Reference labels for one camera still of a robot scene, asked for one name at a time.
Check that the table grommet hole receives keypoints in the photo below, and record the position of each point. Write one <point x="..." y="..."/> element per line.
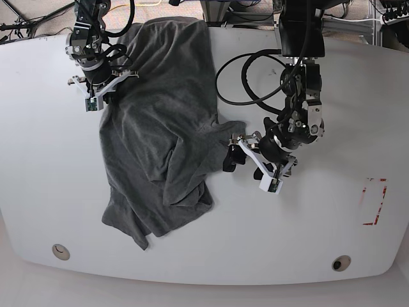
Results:
<point x="60" y="252"/>
<point x="341" y="263"/>

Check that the black tripod stand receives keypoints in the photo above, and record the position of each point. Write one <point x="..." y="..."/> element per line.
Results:
<point x="25" y="28"/>

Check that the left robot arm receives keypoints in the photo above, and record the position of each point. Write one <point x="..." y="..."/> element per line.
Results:
<point x="300" y="122"/>

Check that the right table grommet hole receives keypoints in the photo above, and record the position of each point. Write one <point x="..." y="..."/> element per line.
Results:
<point x="341" y="263"/>

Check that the left table grommet hole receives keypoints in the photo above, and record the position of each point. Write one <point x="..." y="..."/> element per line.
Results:
<point x="60" y="252"/>

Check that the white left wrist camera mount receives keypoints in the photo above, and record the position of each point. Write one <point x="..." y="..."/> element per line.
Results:
<point x="271" y="181"/>

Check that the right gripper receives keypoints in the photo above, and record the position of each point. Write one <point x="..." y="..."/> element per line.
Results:
<point x="100" y="76"/>

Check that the white power strip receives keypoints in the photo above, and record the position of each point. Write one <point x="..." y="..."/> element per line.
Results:
<point x="389" y="20"/>

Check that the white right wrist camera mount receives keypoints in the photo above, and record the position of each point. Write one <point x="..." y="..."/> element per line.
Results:
<point x="93" y="93"/>

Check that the grey T-shirt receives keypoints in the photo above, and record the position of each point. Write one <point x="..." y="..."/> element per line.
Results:
<point x="161" y="135"/>

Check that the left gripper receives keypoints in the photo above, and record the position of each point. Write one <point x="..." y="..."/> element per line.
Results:
<point x="273" y="147"/>

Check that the red tape rectangle marking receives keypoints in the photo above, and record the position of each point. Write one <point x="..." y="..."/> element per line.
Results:
<point x="371" y="201"/>

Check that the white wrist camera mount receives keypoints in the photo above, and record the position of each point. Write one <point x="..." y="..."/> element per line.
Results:
<point x="271" y="181"/>
<point x="93" y="93"/>

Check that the aluminium frame rail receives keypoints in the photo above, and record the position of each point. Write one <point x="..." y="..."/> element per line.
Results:
<point x="365" y="27"/>

